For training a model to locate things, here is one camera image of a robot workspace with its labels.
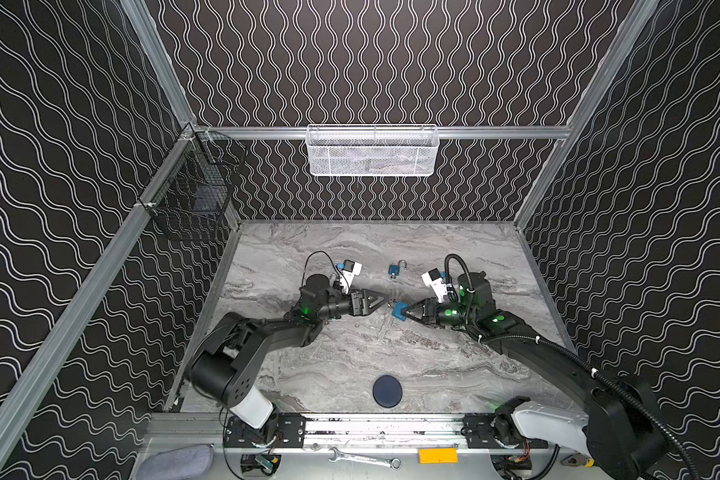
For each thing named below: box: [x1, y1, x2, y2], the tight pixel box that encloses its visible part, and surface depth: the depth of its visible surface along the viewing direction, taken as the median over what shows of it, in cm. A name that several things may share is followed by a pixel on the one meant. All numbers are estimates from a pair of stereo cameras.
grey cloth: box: [136, 444, 214, 480], surface depth 70 cm
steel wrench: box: [328, 447, 402, 470], surface depth 72 cm
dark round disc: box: [372, 375, 403, 408], surface depth 83 cm
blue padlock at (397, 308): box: [392, 300, 409, 321], surface depth 79 cm
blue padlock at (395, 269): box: [388, 259, 407, 276], surface depth 108 cm
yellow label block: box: [419, 448, 459, 464], surface depth 73 cm
